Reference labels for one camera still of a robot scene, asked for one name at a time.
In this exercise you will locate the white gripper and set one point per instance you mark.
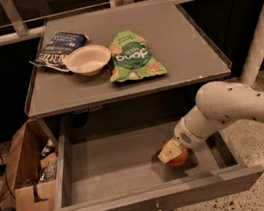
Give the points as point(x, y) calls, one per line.
point(183, 134)

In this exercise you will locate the blue chip bag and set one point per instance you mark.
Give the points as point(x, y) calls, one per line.
point(54, 54)

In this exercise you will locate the wooden box with snacks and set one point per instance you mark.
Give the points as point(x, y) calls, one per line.
point(22, 172)

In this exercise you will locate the red apple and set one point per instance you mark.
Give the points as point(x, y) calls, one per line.
point(180, 159)

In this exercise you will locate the white paper bowl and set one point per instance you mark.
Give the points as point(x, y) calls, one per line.
point(88, 60)

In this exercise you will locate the green snack bag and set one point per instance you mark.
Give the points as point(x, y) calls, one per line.
point(132, 59)

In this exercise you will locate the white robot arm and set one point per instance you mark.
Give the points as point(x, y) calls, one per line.
point(219, 104)

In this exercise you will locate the grey open top drawer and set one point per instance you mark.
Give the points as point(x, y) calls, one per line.
point(111, 164)

